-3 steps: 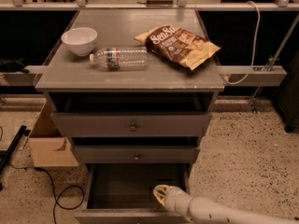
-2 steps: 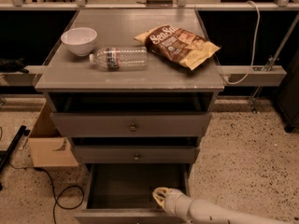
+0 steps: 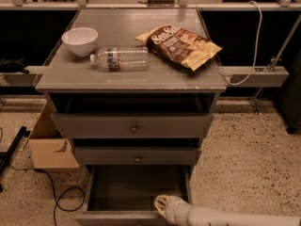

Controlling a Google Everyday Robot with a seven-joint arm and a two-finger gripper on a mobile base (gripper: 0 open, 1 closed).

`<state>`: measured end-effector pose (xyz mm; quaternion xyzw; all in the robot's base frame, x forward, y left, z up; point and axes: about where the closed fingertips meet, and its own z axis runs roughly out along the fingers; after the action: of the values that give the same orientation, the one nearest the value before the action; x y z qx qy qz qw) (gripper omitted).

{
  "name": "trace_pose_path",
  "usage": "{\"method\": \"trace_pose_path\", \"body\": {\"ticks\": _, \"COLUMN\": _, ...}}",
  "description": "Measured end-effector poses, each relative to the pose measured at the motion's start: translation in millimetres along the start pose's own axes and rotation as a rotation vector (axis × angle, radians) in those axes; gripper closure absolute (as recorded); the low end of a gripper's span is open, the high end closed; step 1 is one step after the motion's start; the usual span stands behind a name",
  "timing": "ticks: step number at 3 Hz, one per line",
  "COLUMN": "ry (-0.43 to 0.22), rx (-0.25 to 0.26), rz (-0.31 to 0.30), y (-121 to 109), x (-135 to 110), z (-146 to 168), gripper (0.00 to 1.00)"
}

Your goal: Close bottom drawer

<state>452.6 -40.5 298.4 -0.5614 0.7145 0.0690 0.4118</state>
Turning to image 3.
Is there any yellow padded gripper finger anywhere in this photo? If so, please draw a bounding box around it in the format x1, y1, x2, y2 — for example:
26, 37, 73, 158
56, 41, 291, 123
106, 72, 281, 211
153, 195, 171, 217

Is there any grey bottom drawer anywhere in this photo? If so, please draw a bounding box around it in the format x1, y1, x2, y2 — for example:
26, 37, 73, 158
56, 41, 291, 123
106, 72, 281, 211
75, 165, 192, 226

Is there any grey drawer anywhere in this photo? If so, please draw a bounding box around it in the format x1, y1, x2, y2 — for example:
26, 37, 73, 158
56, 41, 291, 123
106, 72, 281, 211
75, 165, 192, 226
51, 113, 213, 138
73, 147, 200, 165

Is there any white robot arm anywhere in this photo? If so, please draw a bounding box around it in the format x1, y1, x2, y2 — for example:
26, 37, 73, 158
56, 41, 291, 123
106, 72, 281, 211
154, 195, 301, 226

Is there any grey drawer cabinet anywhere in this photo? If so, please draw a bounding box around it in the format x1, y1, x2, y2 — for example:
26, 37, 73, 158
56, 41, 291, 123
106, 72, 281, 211
35, 8, 227, 174

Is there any grey middle drawer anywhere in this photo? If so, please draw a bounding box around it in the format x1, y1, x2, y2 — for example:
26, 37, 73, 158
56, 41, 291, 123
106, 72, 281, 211
73, 147, 200, 165

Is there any grey top drawer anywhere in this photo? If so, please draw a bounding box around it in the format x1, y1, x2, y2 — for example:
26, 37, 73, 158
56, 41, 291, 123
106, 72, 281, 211
51, 113, 213, 138

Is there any cardboard box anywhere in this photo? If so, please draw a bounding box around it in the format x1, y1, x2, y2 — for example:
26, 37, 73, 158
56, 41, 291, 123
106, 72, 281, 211
28, 105, 79, 169

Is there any clear plastic water bottle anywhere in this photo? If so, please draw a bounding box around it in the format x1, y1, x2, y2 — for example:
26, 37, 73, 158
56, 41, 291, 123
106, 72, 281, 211
90, 47, 149, 72

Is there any brown yellow chip bag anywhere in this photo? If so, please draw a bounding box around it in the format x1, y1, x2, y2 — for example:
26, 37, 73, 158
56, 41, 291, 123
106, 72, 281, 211
135, 24, 222, 71

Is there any black metal stand leg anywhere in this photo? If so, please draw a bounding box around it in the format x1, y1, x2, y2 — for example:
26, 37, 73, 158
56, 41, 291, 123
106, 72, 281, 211
0, 126, 30, 193

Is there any white bowl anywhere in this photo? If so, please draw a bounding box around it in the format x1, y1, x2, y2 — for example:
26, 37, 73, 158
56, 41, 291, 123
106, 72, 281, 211
61, 27, 98, 57

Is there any black floor cable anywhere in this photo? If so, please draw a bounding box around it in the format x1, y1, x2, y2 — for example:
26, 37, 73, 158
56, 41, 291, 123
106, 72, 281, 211
8, 162, 87, 226

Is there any black cloth on rail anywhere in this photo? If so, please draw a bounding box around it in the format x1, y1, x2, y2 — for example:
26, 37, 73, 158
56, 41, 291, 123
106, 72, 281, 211
0, 58, 29, 73

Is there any white hanging cable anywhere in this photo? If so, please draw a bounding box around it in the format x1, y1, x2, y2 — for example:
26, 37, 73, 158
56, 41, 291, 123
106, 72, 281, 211
224, 0, 263, 87

